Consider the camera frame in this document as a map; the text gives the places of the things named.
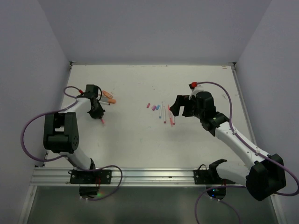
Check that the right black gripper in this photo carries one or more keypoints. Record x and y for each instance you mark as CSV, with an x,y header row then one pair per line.
x,y
182,100

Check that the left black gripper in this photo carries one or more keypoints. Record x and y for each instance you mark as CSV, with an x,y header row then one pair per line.
x,y
96,115

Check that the pink capped pen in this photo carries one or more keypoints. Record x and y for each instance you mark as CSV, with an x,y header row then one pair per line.
x,y
172,116

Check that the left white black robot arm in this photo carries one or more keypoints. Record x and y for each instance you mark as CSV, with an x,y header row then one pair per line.
x,y
61,135

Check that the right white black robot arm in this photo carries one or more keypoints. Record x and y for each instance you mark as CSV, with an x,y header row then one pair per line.
x,y
262,174

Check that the orange capped pen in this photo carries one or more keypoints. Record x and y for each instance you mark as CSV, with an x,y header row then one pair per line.
x,y
107,95
108,100

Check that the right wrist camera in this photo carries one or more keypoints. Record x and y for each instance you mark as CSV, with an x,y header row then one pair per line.
x,y
195,88

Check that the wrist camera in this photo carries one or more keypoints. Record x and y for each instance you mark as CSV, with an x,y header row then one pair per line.
x,y
195,88
92,89

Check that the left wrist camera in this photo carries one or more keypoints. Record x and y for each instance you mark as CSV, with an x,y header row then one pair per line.
x,y
92,89

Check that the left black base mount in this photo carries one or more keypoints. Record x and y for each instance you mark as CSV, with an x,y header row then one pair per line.
x,y
89,181

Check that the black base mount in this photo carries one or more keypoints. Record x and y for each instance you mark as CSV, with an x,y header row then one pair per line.
x,y
89,181
208,176

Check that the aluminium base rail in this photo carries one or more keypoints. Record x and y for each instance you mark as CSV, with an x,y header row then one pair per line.
x,y
128,177

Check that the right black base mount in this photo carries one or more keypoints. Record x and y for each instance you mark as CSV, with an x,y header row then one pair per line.
x,y
208,176

